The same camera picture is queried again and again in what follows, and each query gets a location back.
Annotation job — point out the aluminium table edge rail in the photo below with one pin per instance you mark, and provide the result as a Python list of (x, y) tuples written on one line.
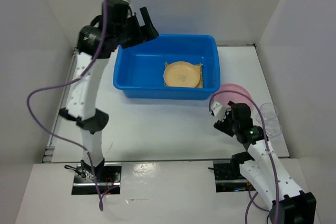
[(49, 150)]

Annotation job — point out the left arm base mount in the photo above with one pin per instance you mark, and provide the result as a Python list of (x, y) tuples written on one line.
[(108, 179)]

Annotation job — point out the pink bowl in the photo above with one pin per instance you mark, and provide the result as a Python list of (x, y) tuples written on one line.
[(224, 98)]

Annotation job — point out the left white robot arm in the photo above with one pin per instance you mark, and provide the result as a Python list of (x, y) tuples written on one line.
[(96, 43)]

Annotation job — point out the blue plastic bin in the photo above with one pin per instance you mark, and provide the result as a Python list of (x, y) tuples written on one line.
[(139, 70)]

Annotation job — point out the clear plastic cup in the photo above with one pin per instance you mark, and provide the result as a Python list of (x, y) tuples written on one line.
[(273, 128), (269, 111)]

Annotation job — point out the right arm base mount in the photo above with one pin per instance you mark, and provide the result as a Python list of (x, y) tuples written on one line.
[(227, 178)]

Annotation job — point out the bamboo placemat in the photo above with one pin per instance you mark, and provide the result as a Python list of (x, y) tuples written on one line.
[(201, 75)]

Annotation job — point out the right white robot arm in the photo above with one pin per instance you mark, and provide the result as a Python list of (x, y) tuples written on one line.
[(286, 201)]

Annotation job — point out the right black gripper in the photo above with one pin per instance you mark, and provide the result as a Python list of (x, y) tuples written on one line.
[(224, 127)]

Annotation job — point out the tan round plate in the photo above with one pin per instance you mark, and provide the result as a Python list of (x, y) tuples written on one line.
[(181, 75)]

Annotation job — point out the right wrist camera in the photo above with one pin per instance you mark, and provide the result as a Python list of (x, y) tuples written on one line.
[(218, 110)]

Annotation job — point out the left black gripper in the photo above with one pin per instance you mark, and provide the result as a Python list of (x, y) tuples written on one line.
[(148, 33)]

